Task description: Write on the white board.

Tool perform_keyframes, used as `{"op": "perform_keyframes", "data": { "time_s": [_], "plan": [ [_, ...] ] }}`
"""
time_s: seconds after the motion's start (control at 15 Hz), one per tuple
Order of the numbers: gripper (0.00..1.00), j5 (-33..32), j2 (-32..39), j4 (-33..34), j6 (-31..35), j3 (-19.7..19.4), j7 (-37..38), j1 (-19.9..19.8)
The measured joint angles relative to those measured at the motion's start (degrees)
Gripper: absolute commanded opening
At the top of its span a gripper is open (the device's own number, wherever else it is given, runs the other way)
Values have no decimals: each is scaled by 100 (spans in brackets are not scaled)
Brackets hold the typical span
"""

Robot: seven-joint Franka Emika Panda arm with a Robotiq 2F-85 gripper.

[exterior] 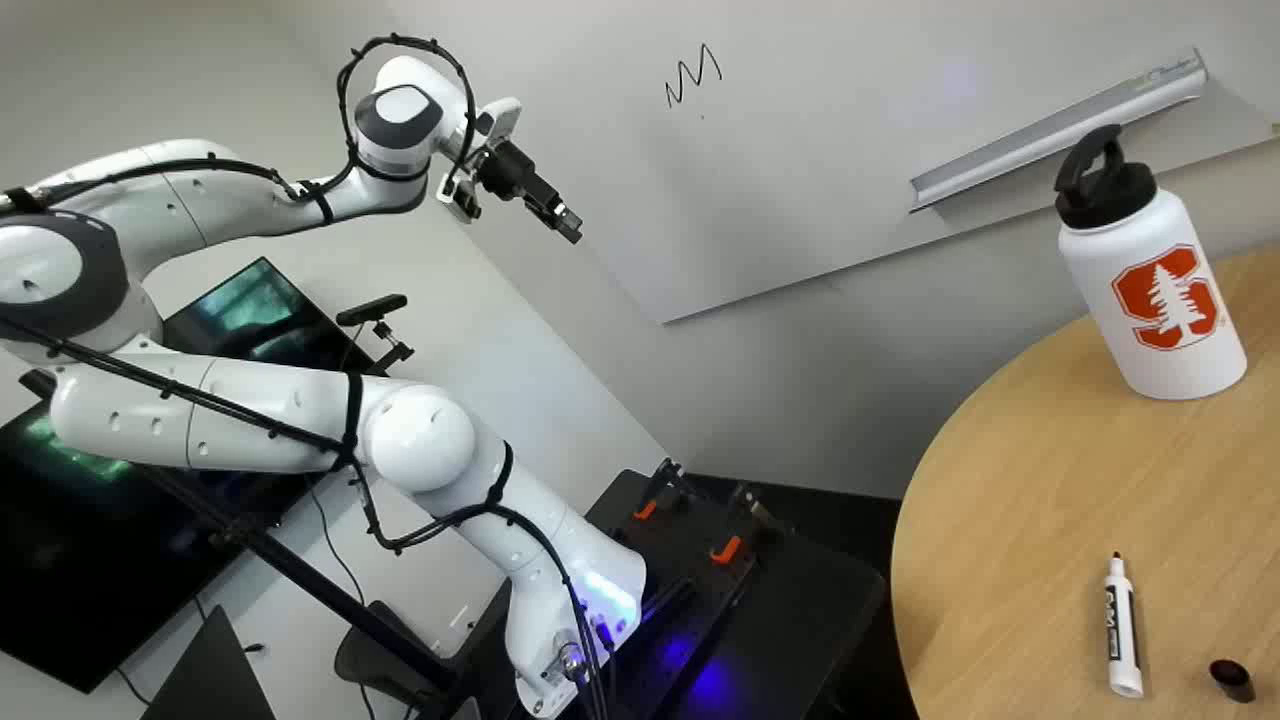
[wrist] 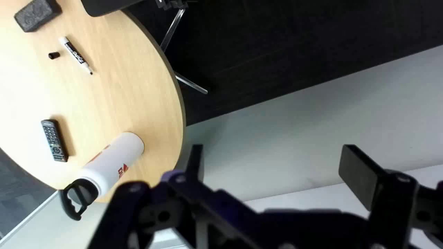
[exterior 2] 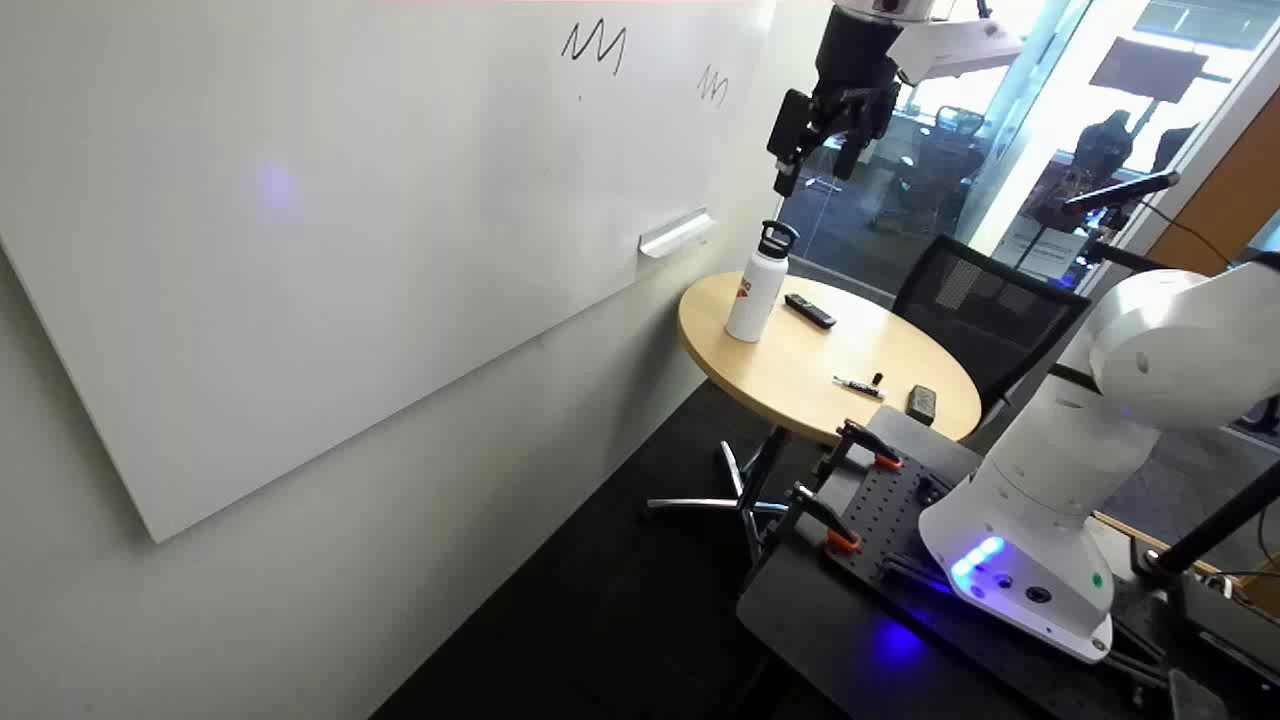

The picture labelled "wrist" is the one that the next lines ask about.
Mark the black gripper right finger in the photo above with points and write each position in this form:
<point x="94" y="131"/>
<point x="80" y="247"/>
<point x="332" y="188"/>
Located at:
<point x="397" y="200"/>

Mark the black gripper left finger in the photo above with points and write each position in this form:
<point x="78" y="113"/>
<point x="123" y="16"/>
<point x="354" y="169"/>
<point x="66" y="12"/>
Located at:
<point x="203" y="218"/>

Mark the black and white whiteboard marker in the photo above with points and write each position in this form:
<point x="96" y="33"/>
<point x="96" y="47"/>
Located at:
<point x="76" y="54"/>

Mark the large white board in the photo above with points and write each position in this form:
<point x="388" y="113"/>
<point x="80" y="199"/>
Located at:
<point x="286" y="152"/>

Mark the white bottle with black lid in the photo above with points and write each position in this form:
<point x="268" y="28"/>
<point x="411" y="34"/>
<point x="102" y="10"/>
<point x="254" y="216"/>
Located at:
<point x="101" y="174"/>

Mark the black remote control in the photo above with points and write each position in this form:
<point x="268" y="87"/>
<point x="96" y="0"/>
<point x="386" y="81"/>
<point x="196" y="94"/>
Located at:
<point x="55" y="140"/>

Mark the round wooden table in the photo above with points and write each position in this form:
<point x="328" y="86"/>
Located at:
<point x="134" y="88"/>

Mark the chrome table leg base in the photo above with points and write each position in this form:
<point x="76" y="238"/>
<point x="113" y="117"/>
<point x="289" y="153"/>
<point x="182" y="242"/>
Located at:
<point x="171" y="43"/>

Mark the black marker cap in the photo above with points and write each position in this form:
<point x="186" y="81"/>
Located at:
<point x="55" y="54"/>

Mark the black whiteboard eraser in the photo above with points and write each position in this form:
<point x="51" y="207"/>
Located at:
<point x="37" y="14"/>

